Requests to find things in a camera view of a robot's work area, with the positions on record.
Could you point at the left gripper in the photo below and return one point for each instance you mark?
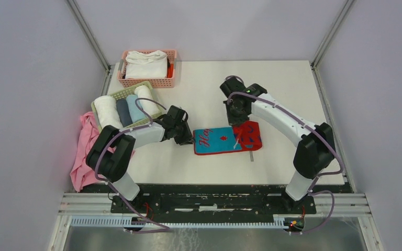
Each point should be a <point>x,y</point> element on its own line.
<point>187,138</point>

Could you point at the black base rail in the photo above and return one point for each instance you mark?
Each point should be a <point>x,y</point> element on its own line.
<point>218,203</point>

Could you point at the folded white towel in basket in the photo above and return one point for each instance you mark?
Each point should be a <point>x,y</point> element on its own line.
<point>146,65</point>

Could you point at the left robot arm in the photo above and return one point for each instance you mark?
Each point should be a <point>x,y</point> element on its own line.
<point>110,155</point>

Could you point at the light blue towel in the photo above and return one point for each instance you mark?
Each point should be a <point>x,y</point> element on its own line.
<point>134,108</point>

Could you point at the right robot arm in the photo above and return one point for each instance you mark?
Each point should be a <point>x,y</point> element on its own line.
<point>314,143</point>

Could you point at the red and teal patterned towel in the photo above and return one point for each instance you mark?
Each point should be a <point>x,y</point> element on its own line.
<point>236,138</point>

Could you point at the rolled dark blue towel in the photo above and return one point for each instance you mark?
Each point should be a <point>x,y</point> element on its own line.
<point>123,112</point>

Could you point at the rolled white towel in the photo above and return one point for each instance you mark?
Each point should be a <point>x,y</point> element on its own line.
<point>107,111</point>

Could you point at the white towel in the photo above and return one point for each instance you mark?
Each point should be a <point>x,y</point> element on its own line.
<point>146,65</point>
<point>147,105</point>
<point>107,111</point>

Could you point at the white cable duct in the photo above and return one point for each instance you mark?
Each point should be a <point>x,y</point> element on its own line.
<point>130,221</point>

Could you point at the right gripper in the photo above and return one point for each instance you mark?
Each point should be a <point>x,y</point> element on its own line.
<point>232,119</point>

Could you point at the pink towel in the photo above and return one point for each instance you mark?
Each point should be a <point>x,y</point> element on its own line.
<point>81,174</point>

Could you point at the pink plastic basket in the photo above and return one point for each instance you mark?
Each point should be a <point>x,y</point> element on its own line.
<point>167,82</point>

